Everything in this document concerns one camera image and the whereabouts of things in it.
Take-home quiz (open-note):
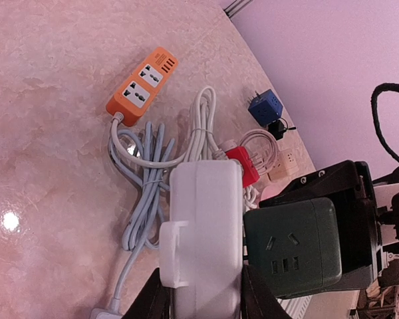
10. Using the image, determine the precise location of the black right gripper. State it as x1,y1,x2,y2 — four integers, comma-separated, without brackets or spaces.
259,160,399,318

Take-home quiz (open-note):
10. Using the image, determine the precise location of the pink round socket hub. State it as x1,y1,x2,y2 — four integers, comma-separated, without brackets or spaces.
260,184,285,201

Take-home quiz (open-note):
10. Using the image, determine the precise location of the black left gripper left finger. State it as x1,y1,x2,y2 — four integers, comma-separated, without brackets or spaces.
122,268,170,319

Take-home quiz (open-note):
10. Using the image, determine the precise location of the light blue coiled cable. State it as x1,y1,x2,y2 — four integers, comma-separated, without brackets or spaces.
89,120,177,319

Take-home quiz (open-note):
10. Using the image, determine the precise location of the long white power strip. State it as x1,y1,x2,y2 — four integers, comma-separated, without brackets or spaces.
159,160,244,318

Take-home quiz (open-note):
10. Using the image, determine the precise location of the beige cube adapter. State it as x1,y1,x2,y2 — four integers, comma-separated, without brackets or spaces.
267,149,299,181

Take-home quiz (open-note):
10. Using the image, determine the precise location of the orange power strip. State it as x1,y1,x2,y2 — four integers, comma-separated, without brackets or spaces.
106,47,178,127

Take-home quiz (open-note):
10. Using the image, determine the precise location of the white coiled cable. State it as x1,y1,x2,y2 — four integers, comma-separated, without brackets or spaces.
108,85,227,168

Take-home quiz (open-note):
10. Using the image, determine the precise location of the pink white hub cable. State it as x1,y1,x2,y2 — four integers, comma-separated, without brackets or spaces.
219,128,281,213

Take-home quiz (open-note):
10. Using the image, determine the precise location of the red cube socket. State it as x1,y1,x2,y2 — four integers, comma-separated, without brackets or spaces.
225,146,259,188

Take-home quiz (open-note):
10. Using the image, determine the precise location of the black charger plug with cable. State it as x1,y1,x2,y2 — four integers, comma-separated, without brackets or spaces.
267,118,297,140

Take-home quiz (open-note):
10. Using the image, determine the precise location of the blue cube adapter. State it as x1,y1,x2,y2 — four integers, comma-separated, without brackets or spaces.
248,89,283,127

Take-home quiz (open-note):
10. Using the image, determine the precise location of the dark green cube adapter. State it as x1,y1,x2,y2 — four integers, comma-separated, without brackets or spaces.
243,197,342,298

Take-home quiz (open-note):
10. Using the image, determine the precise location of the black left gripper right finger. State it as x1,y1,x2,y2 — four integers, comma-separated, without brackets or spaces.
240,265,291,319

